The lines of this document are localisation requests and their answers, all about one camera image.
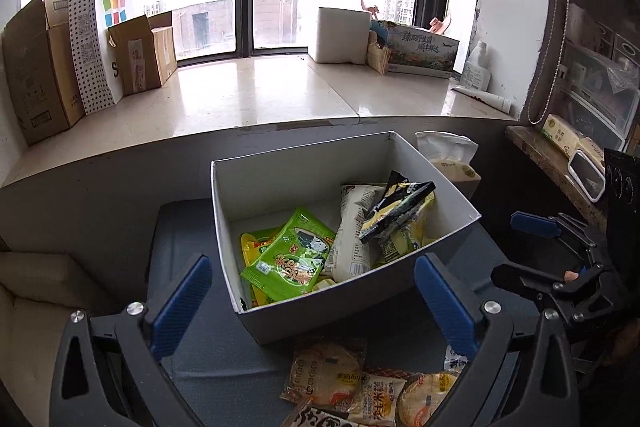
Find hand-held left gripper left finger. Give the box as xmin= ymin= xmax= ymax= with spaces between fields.
xmin=50 ymin=253 xmax=213 ymax=427

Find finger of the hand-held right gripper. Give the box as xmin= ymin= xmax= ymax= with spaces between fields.
xmin=491 ymin=263 xmax=621 ymax=329
xmin=510 ymin=211 xmax=602 ymax=261

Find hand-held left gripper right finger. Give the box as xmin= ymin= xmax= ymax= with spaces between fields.
xmin=414 ymin=253 xmax=581 ymax=427

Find golden snack packet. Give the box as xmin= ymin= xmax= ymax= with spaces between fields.
xmin=375 ymin=202 xmax=437 ymax=265

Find yellow snack pouch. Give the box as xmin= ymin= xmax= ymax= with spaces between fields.
xmin=241 ymin=233 xmax=275 ymax=308

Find white cardboard box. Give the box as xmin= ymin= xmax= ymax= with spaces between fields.
xmin=210 ymin=131 xmax=482 ymax=345

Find black yellow snack packet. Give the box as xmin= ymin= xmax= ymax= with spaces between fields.
xmin=359 ymin=171 xmax=436 ymax=244

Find white rice cracker bag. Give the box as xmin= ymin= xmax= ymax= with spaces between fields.
xmin=324 ymin=184 xmax=387 ymax=283

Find white framed tablet device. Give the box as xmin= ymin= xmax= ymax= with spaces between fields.
xmin=567 ymin=148 xmax=607 ymax=202

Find stone side shelf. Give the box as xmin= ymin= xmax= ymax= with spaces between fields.
xmin=505 ymin=125 xmax=608 ymax=228

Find dark blue tablecloth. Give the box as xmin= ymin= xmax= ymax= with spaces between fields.
xmin=147 ymin=199 xmax=521 ymax=427

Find boxes on side shelf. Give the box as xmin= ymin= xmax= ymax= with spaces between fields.
xmin=541 ymin=113 xmax=606 ymax=168

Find round cake packet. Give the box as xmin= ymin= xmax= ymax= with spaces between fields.
xmin=396 ymin=371 xmax=460 ymax=427
xmin=280 ymin=339 xmax=367 ymax=412

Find soft tissue pack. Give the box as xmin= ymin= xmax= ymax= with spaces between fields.
xmin=416 ymin=131 xmax=482 ymax=200

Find yellow white corn snack packet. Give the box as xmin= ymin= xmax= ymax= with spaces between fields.
xmin=350 ymin=369 xmax=407 ymax=426

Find clear plastic storage drawers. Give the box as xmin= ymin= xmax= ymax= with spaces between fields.
xmin=560 ymin=2 xmax=640 ymax=152

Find white tube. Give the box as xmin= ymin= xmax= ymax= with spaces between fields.
xmin=452 ymin=86 xmax=513 ymax=114

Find cream sofa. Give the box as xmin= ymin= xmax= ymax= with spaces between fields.
xmin=0 ymin=252 xmax=121 ymax=427

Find white plastic bottle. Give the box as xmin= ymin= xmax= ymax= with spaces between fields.
xmin=459 ymin=41 xmax=492 ymax=90

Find brown snack packet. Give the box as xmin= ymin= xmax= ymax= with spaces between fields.
xmin=280 ymin=404 xmax=353 ymax=427

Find printed landscape carton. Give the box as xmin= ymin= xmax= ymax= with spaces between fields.
xmin=370 ymin=19 xmax=462 ymax=78

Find marble windowsill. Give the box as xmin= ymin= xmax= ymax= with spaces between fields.
xmin=0 ymin=54 xmax=506 ymax=188

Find small brown paper bag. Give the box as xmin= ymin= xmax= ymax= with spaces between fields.
xmin=366 ymin=32 xmax=392 ymax=75

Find small open cardboard box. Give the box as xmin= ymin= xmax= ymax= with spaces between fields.
xmin=107 ymin=12 xmax=178 ymax=96

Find white foam box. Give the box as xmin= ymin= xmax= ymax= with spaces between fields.
xmin=307 ymin=7 xmax=371 ymax=65

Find polka dot paper bag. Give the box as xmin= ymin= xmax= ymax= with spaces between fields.
xmin=68 ymin=0 xmax=143 ymax=115

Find large brown cardboard box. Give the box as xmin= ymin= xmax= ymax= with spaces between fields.
xmin=2 ymin=0 xmax=71 ymax=145

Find tall beige cardboard box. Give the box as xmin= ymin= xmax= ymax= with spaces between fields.
xmin=42 ymin=0 xmax=86 ymax=126

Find beaded blind cord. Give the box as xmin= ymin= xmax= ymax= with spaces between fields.
xmin=527 ymin=0 xmax=571 ymax=125

